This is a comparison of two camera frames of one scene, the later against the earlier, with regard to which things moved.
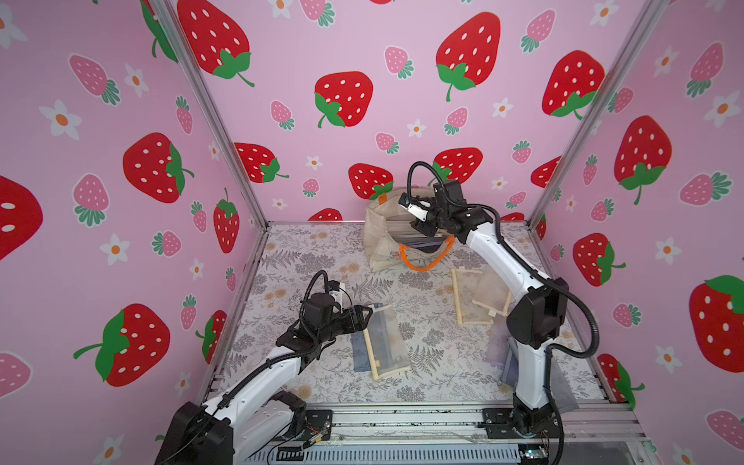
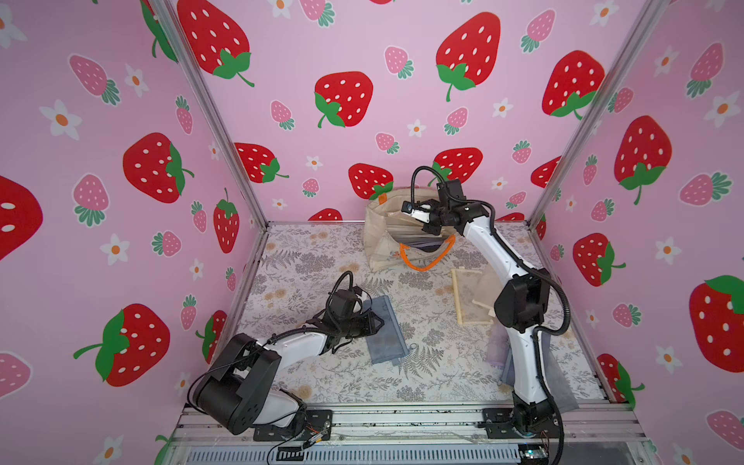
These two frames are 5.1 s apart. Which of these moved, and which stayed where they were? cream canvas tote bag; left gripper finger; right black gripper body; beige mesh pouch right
Moved: left gripper finger
Stayed: cream canvas tote bag; beige mesh pouch right; right black gripper body
